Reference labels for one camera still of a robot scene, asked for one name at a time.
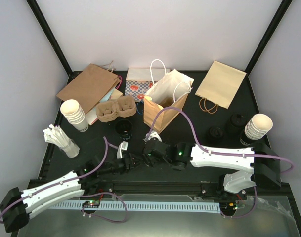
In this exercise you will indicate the stack paper cups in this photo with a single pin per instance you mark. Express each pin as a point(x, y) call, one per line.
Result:
point(258, 126)
point(74, 114)

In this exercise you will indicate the white wrapped straws bundle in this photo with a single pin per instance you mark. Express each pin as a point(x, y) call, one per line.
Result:
point(55, 135)

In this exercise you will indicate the black frame post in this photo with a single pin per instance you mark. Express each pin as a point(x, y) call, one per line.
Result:
point(274, 23)
point(49, 34)

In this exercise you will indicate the right stack paper cups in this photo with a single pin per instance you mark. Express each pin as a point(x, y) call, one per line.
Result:
point(258, 126)

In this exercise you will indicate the left stack paper cups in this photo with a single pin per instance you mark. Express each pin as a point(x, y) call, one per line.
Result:
point(74, 114)

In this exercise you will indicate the black lidded cup right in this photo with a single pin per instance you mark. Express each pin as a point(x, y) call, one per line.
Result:
point(235, 124)

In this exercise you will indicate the orange paper bag white handles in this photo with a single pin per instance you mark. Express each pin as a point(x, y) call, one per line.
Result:
point(171, 90)

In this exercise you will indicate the light blue cable duct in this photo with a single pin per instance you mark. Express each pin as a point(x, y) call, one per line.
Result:
point(106, 205)

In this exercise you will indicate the blue checkered paper bag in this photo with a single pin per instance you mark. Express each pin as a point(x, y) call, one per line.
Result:
point(138, 81)

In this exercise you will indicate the single pulp cup carrier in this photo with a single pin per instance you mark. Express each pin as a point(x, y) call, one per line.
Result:
point(166, 102)

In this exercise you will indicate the brown kraft paper bag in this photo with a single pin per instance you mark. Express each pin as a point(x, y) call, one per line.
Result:
point(89, 87)

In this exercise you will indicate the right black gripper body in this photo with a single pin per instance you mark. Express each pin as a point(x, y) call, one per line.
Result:
point(150, 159)

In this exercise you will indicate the right black frame post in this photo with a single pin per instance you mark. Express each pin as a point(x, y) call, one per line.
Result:
point(274, 23)

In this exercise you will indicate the right base circuit board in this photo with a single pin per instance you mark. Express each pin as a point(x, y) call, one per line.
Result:
point(232, 206)

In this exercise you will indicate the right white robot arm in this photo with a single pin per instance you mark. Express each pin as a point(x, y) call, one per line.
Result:
point(254, 166)

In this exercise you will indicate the tan paper bag brown handles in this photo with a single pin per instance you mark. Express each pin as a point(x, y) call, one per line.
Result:
point(219, 87)

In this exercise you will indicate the pink white paper bag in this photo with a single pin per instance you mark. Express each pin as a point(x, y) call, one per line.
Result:
point(113, 94)

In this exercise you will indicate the black coffee cup open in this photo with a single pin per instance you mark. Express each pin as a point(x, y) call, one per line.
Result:
point(124, 129)

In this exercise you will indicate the left black frame post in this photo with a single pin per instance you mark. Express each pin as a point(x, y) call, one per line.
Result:
point(49, 34)

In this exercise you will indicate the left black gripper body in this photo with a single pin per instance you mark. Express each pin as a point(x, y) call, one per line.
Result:
point(121, 167)

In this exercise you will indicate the left base circuit board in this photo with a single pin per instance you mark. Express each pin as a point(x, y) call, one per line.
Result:
point(91, 204)

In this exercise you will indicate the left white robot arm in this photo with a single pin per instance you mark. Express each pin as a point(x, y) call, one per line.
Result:
point(18, 207)

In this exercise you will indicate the black cup lid stack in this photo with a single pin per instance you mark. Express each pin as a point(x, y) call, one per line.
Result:
point(215, 133)

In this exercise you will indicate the base circuit board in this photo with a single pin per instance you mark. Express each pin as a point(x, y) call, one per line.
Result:
point(232, 206)
point(91, 204)

